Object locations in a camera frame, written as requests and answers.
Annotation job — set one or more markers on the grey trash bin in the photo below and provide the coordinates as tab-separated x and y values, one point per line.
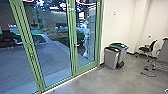
111	57

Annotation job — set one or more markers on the green framed glass door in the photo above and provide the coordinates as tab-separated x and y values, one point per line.
72	36

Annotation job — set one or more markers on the black office chair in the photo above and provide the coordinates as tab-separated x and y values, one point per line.
148	49

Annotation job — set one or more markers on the white wall switch plate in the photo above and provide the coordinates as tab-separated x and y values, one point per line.
115	12

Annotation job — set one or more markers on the white garden statue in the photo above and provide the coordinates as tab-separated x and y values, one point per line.
86	38

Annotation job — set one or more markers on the green framed glass wall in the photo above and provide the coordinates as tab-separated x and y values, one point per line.
28	43

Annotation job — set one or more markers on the trash bin with dark lid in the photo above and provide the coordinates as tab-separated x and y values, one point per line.
122	50

